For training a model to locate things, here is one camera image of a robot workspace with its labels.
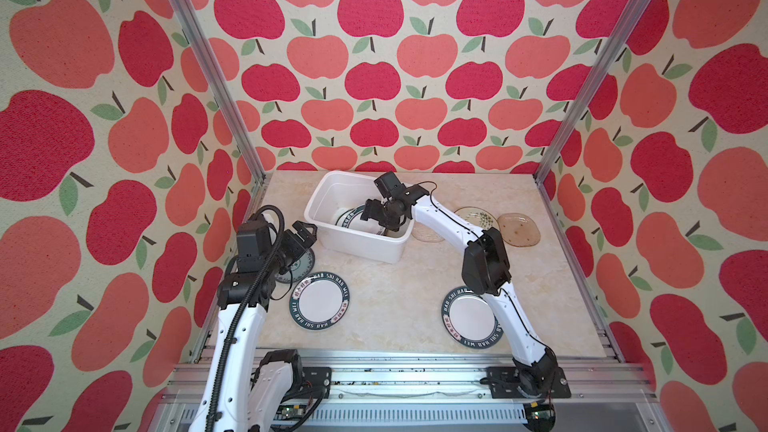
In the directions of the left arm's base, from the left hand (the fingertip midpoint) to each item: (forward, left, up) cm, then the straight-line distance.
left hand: (312, 236), depth 75 cm
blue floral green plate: (+4, +9, -24) cm, 26 cm away
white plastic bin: (+25, +1, -10) cm, 27 cm away
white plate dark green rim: (+22, -7, -20) cm, 31 cm away
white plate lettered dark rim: (-13, -43, -23) cm, 50 cm away
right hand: (+17, -15, -14) cm, 26 cm away
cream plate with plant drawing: (+23, -53, -22) cm, 62 cm away
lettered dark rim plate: (-7, +1, -24) cm, 25 cm away
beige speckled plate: (+18, -67, -23) cm, 73 cm away
